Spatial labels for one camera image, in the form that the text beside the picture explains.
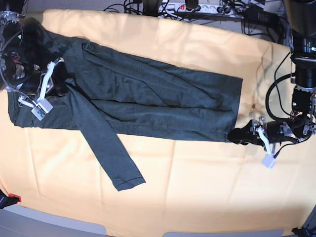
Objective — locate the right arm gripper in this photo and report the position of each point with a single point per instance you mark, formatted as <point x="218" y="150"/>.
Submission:
<point x="54" y="80"/>

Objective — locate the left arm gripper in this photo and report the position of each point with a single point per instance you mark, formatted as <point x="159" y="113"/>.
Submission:
<point x="243" y="136"/>

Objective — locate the dark green long-sleeve shirt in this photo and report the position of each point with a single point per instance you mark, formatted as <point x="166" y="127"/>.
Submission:
<point x="116" y="93"/>

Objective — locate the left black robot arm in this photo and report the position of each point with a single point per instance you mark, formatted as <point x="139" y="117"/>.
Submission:
<point x="300" y="124"/>

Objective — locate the yellow table cloth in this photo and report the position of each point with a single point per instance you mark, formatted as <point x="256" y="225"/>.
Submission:
<point x="196" y="187"/>

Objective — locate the black clamp right corner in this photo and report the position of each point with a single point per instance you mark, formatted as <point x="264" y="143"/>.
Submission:
<point x="304" y="232"/>

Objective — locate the black power adapter box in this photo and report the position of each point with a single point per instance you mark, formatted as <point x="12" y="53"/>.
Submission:
<point x="260" y="17"/>

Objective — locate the white power strip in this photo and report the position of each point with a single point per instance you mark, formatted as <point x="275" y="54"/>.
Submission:
<point x="177" y="9"/>

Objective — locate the red and black clamp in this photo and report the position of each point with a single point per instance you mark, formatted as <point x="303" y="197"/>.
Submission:
<point x="8" y="200"/>

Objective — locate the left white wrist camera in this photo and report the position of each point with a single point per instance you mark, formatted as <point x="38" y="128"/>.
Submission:
<point x="268" y="161"/>

